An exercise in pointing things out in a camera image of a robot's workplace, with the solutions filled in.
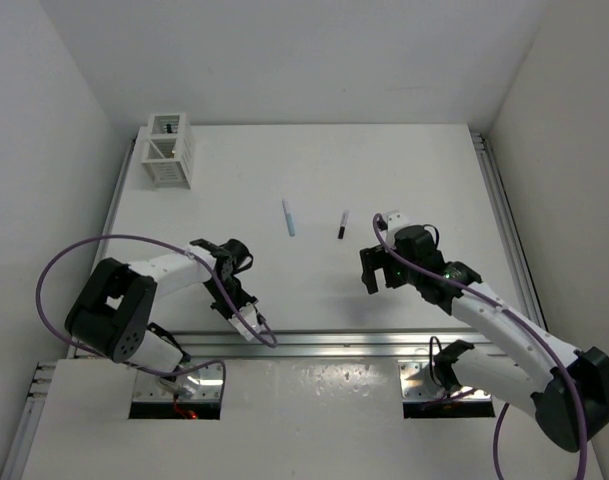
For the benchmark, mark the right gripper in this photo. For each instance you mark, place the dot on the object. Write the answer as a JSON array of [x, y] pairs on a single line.
[[373, 259]]

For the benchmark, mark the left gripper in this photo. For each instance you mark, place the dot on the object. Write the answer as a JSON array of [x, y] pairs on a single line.
[[245, 299]]

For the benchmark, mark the white black-tipped makeup pen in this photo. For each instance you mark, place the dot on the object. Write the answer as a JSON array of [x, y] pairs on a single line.
[[343, 225]]

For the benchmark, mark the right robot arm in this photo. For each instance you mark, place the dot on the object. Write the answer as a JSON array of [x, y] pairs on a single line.
[[563, 388]]

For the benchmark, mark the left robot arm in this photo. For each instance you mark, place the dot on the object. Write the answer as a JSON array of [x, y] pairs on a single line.
[[112, 313]]

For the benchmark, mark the light blue makeup pen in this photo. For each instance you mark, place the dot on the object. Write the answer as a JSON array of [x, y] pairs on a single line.
[[288, 218]]

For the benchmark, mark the white front cover board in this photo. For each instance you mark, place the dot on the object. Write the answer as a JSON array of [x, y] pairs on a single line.
[[281, 419]]

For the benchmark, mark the white slotted organizer box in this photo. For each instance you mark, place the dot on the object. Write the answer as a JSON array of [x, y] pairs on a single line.
[[176, 172]]

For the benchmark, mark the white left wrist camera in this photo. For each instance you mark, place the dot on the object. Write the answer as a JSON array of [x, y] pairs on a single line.
[[250, 327]]

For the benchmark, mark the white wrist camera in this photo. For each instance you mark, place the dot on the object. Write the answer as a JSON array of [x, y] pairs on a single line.
[[391, 223], [250, 327]]

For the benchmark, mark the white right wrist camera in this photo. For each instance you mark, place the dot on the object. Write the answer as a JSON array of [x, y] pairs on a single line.
[[391, 223]]

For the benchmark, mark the aluminium frame rail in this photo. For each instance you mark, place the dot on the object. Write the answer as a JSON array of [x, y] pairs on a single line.
[[309, 286]]

